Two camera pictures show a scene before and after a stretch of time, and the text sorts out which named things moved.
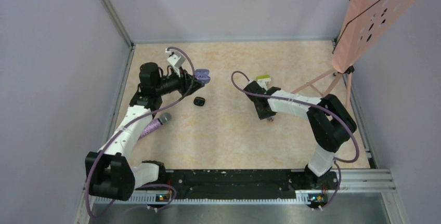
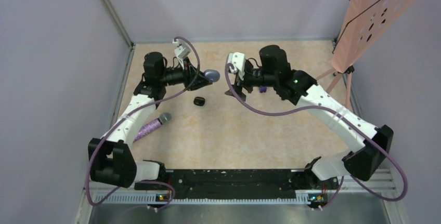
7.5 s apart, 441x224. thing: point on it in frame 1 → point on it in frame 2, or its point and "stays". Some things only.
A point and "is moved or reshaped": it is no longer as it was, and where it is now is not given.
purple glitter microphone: x=164 y=118 stays
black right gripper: x=264 y=115 → x=244 y=83
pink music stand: x=374 y=12 stays
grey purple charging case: x=202 y=75 is moved or reshaped
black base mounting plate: x=251 y=183 stays
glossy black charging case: x=199 y=101 stays
